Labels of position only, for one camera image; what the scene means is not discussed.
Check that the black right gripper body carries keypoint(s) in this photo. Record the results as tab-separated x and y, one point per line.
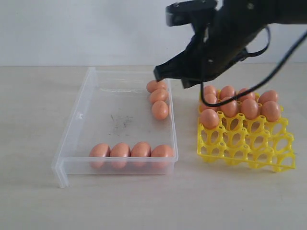
235	25

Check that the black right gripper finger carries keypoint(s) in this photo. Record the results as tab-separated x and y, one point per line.
189	82
175	68

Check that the yellow plastic egg tray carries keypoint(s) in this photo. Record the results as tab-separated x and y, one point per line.
257	142

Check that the clear plastic container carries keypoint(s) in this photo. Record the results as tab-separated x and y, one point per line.
112	107

